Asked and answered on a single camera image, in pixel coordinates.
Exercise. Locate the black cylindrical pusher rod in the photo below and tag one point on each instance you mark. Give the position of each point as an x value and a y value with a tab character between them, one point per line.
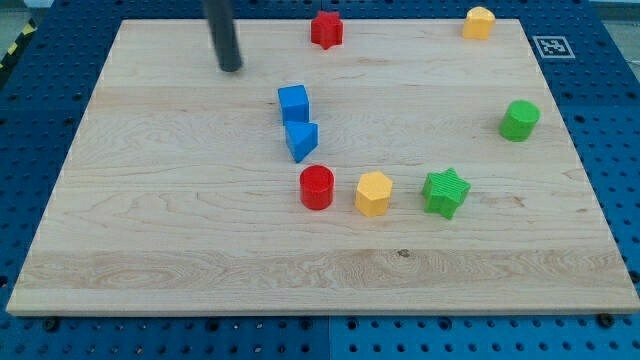
220	18

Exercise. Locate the red star block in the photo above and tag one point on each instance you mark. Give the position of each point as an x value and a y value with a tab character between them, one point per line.
327	29

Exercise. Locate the blue cube block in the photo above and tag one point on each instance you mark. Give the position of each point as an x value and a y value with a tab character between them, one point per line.
294	103

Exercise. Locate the green star block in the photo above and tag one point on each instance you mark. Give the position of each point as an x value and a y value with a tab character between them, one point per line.
444	192

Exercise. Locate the blue triangular prism block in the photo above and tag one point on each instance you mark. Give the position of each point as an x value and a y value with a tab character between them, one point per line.
301	138

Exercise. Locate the red cylinder block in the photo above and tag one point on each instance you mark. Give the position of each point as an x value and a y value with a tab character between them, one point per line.
317	187

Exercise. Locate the yellow hexagonal prism block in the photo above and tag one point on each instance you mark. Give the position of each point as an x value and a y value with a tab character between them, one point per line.
373	194

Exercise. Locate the light wooden board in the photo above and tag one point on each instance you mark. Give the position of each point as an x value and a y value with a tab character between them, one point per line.
180	197

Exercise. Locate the yellow rounded block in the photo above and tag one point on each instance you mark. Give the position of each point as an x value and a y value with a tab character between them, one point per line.
478	23

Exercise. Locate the green cylinder block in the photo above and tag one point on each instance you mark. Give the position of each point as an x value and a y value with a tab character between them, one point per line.
519	120

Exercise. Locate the white fiducial marker tag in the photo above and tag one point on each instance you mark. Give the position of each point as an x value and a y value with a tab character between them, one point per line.
553	47

